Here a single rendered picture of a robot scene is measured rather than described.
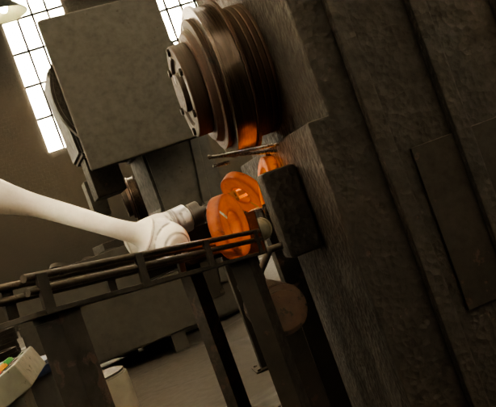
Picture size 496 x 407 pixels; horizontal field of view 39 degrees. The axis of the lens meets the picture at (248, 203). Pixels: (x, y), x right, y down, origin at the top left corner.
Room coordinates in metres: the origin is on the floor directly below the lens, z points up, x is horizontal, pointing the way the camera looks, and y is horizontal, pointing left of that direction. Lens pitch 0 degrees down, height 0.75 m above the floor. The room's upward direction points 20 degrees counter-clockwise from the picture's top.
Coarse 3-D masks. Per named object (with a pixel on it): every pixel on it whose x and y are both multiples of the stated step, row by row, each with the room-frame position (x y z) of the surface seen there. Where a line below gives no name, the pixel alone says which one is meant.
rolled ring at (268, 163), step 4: (268, 156) 2.10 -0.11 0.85; (260, 160) 2.12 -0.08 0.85; (264, 160) 2.07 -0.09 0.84; (268, 160) 2.06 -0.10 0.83; (272, 160) 2.06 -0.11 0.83; (260, 164) 2.13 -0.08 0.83; (264, 164) 2.07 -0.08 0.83; (268, 164) 2.05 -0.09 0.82; (272, 164) 2.05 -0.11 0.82; (276, 164) 2.05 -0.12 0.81; (260, 168) 2.13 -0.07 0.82; (264, 168) 2.08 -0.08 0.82; (268, 168) 2.04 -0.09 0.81; (272, 168) 2.04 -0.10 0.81; (260, 172) 2.15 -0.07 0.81; (264, 172) 2.15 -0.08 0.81; (260, 192) 2.17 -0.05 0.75; (260, 196) 2.18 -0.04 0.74; (260, 200) 2.18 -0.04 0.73
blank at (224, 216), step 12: (216, 204) 1.60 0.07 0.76; (228, 204) 1.64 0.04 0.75; (216, 216) 1.58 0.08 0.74; (228, 216) 1.67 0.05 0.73; (240, 216) 1.68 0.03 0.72; (216, 228) 1.58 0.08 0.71; (228, 228) 1.60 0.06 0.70; (240, 228) 1.67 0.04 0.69; (228, 240) 1.58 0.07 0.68; (240, 240) 1.64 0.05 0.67; (228, 252) 1.60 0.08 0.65; (240, 252) 1.62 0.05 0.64
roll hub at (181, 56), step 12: (168, 48) 2.09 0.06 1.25; (180, 48) 2.03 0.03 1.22; (168, 60) 2.16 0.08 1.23; (180, 60) 2.00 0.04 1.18; (192, 60) 2.00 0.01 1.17; (192, 72) 1.99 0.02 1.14; (180, 84) 2.06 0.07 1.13; (192, 84) 1.98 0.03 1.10; (204, 84) 1.99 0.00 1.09; (180, 96) 2.13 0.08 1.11; (192, 96) 1.99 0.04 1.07; (204, 96) 2.00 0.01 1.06; (192, 108) 2.10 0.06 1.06; (204, 108) 2.01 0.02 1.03; (192, 120) 2.18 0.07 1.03; (204, 120) 2.04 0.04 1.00; (204, 132) 2.10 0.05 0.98
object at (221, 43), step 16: (192, 16) 2.02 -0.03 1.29; (208, 16) 1.98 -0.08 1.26; (208, 32) 1.93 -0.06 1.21; (224, 32) 1.94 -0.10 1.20; (224, 48) 1.92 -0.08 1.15; (224, 64) 1.92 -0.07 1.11; (240, 64) 1.93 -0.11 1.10; (224, 80) 1.92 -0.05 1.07; (240, 80) 1.93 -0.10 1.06; (240, 96) 1.94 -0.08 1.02; (240, 112) 1.96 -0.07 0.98; (240, 128) 1.98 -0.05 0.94; (256, 128) 2.02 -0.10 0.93; (240, 144) 2.03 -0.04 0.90
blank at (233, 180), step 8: (232, 176) 2.21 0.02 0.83; (240, 176) 2.20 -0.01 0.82; (248, 176) 2.20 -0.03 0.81; (224, 184) 2.25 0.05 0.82; (232, 184) 2.23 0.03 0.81; (240, 184) 2.20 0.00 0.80; (248, 184) 2.19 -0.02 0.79; (256, 184) 2.20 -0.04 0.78; (224, 192) 2.29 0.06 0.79; (248, 192) 2.21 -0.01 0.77; (256, 192) 2.19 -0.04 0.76; (240, 200) 2.28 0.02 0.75; (248, 200) 2.27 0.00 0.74; (256, 200) 2.22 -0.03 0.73; (248, 208) 2.28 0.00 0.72
